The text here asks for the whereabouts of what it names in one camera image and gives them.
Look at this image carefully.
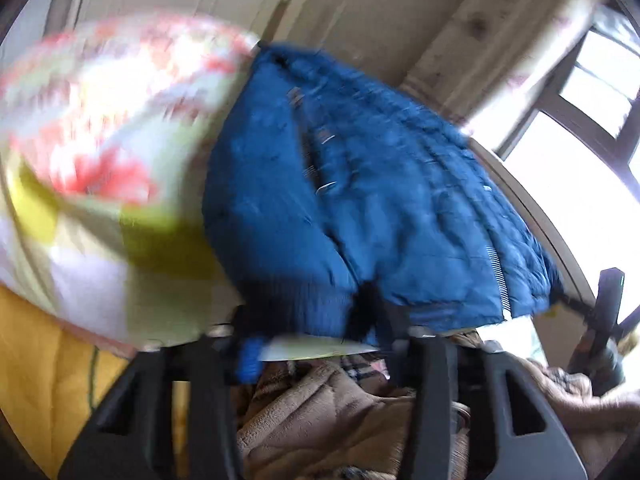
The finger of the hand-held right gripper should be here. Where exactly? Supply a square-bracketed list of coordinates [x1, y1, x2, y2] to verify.
[595, 267, 626, 346]

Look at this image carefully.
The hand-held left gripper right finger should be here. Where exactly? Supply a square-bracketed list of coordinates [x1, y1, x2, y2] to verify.
[380, 330, 588, 480]

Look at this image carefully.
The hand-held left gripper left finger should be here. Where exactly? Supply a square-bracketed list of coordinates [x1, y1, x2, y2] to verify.
[57, 332, 266, 480]

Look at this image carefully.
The blue puffer jacket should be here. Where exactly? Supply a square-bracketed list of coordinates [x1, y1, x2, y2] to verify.
[202, 42, 566, 351]

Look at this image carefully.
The person's right hand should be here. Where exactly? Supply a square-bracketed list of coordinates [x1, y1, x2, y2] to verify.
[592, 385, 640, 432]

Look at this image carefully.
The brown fleece robe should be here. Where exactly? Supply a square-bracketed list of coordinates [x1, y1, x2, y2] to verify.
[235, 330, 640, 480]

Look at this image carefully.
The white window sill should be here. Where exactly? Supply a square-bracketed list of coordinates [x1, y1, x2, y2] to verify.
[470, 137, 598, 306]

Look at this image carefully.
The window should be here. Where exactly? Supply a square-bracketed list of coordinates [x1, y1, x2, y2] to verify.
[495, 5, 640, 311]

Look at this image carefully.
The yellow bed sheet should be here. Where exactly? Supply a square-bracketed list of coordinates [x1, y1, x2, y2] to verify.
[0, 285, 191, 480]

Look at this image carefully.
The floral quilt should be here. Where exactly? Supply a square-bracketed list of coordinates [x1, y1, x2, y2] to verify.
[0, 12, 261, 356]

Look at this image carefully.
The printed curtain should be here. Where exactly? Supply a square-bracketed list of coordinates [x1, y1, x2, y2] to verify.
[400, 0, 596, 131]

